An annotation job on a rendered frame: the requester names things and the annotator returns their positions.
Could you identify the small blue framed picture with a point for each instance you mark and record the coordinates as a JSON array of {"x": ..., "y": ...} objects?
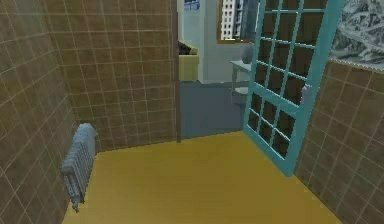
[{"x": 191, "y": 4}]

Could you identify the grey round vase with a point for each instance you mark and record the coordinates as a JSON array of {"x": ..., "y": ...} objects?
[{"x": 247, "y": 53}]

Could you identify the grey wall radiator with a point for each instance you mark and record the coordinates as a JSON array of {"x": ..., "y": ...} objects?
[{"x": 78, "y": 156}]

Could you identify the pale grey side table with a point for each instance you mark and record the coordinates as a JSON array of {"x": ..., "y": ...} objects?
[{"x": 240, "y": 80}]

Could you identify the teal glass-paned door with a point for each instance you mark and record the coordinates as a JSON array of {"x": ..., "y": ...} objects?
[{"x": 286, "y": 83}]

